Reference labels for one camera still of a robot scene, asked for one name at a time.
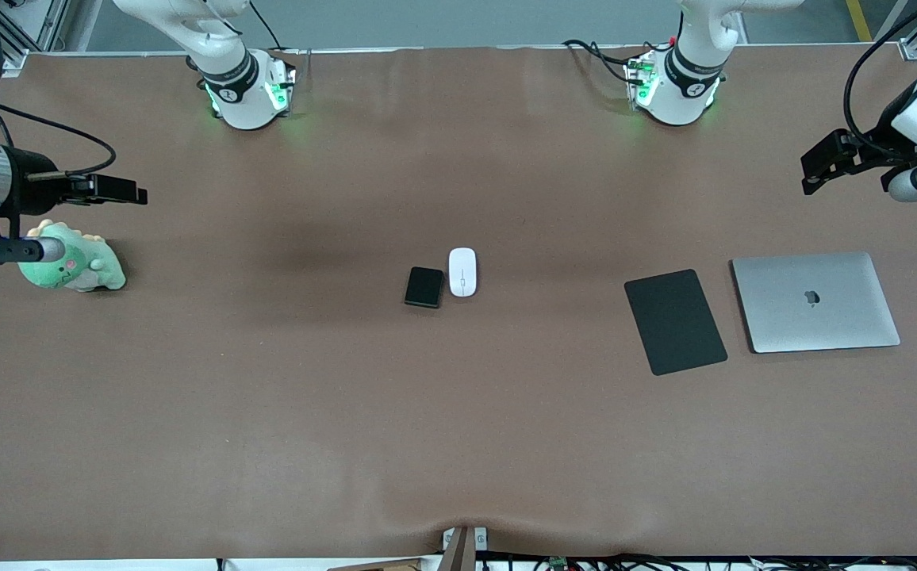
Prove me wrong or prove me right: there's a black right arm base cable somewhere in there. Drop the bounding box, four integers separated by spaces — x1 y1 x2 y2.
248 0 289 52

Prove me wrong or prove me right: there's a white computer mouse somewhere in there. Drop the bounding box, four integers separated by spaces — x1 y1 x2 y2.
448 247 478 298

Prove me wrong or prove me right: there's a silver laptop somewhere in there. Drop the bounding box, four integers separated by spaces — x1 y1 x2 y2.
730 252 902 354

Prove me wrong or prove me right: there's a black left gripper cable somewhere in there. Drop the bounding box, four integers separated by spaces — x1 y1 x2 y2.
843 0 917 148

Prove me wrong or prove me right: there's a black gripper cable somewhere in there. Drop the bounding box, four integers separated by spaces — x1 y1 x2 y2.
843 0 917 148
0 99 118 179

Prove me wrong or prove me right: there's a black left arm base cable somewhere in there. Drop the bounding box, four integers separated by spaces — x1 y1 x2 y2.
562 38 673 84

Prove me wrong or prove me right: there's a black phone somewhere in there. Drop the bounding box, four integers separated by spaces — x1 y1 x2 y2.
404 266 446 309

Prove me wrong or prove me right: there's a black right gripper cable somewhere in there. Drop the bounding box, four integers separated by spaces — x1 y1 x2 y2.
0 99 118 179

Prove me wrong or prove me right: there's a black arm base cable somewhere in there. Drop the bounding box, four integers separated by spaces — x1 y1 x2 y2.
248 0 289 52
562 38 673 84

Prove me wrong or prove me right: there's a green plush dinosaur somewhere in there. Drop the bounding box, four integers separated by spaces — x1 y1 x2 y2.
17 220 127 293

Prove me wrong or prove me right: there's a metal table clamp mount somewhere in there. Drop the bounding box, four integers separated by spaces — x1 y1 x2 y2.
441 525 489 571

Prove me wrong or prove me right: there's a black mouse pad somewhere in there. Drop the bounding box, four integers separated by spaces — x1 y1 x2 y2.
623 269 729 377

